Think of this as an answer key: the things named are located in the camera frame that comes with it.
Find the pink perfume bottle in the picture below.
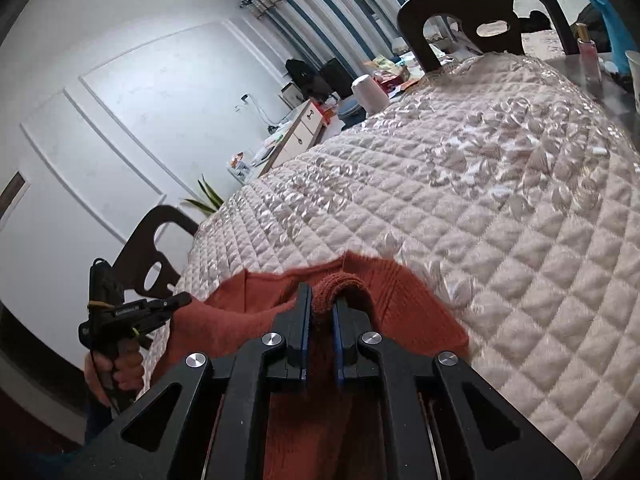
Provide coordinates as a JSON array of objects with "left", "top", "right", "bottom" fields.
[{"left": 575, "top": 22, "right": 601, "bottom": 84}]

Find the green potted plant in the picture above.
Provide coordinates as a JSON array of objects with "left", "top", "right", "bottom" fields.
[{"left": 182, "top": 176, "right": 224, "bottom": 216}]

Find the pink quilted table cover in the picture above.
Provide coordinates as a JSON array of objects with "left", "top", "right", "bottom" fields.
[{"left": 139, "top": 52, "right": 640, "bottom": 480}]

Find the dark chair far side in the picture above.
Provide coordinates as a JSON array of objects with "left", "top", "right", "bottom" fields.
[{"left": 397, "top": 0, "right": 579, "bottom": 73}]

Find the black box speaker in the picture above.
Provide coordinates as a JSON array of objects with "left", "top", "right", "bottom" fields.
[{"left": 319, "top": 58, "right": 355, "bottom": 100}]

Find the white low cabinet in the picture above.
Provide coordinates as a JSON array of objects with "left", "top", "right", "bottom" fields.
[{"left": 258, "top": 100, "right": 328, "bottom": 177}]

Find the pink cylindrical container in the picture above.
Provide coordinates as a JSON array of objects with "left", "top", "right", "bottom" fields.
[{"left": 352, "top": 75, "right": 390, "bottom": 116}]

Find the black backpack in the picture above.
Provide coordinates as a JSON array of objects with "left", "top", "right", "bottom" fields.
[{"left": 285, "top": 58, "right": 330, "bottom": 102}]

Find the dark chair left side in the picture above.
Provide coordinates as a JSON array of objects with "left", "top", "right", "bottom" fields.
[{"left": 113, "top": 205, "right": 198, "bottom": 299}]

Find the blue striped curtain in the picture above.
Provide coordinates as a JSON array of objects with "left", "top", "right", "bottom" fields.
[{"left": 240, "top": 0, "right": 408, "bottom": 76}]

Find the white paper cup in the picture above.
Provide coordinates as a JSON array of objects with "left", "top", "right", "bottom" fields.
[{"left": 625, "top": 50, "right": 640, "bottom": 114}]

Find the blue round stool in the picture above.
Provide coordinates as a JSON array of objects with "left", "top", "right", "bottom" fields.
[{"left": 337, "top": 96, "right": 367, "bottom": 130}]

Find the blue thermos jug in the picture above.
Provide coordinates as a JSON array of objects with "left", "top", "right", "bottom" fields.
[{"left": 589, "top": 0, "right": 638, "bottom": 72}]

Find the dark chair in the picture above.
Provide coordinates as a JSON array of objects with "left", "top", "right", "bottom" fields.
[
  {"left": 397, "top": 0, "right": 579, "bottom": 73},
  {"left": 113, "top": 205, "right": 198, "bottom": 299}
]

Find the person's left hand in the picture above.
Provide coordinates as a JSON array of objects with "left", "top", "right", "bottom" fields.
[{"left": 84, "top": 340, "right": 144, "bottom": 408}]

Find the rust red knitted sweater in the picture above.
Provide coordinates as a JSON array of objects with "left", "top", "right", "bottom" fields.
[{"left": 147, "top": 252, "right": 469, "bottom": 479}]

